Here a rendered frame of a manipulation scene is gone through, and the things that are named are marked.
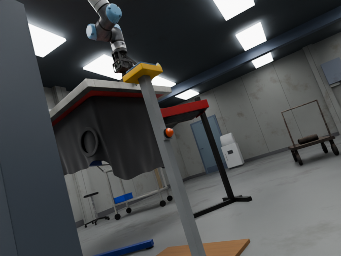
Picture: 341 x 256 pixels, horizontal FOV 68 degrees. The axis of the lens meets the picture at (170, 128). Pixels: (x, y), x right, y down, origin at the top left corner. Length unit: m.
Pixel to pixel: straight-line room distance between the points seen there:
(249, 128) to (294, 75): 2.40
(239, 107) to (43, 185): 9.61
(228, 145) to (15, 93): 8.15
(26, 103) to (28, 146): 0.14
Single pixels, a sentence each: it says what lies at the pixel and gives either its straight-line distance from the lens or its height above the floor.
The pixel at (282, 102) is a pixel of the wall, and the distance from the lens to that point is 10.01.
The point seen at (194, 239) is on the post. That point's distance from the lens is 1.08.
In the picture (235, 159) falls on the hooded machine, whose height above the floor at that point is 0.26.
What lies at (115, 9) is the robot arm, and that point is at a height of 1.28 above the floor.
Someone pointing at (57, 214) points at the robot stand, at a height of 0.48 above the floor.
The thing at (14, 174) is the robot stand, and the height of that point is 0.61.
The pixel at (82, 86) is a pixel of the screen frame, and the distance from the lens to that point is 1.21.
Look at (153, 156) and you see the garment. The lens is 1.42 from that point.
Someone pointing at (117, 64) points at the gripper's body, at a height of 1.10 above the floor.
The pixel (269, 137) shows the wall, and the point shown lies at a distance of 9.98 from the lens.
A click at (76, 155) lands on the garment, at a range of 1.45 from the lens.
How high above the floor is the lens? 0.49
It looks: 10 degrees up
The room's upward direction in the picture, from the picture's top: 18 degrees counter-clockwise
